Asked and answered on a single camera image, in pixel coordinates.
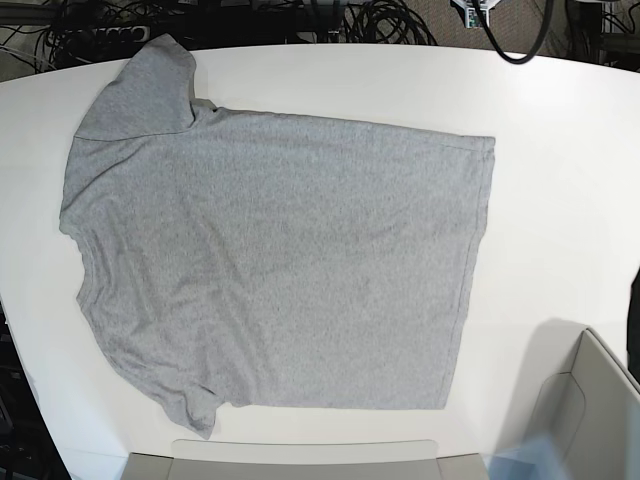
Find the black power strip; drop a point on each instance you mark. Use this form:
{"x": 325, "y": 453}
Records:
{"x": 111, "y": 36}

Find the beige box at right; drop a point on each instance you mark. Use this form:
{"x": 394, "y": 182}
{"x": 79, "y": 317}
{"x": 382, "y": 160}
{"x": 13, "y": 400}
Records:
{"x": 591, "y": 413}

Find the blue blurred object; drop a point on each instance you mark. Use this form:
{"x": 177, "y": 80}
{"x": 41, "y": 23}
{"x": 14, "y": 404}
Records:
{"x": 537, "y": 458}

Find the beige box at bottom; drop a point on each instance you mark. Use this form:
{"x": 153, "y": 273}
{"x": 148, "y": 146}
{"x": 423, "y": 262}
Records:
{"x": 382, "y": 460}

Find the beige box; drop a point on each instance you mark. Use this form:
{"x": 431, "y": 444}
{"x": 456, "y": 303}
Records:
{"x": 382, "y": 460}
{"x": 591, "y": 413}

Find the grey T-shirt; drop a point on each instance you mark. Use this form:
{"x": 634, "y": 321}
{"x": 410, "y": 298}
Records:
{"x": 257, "y": 258}

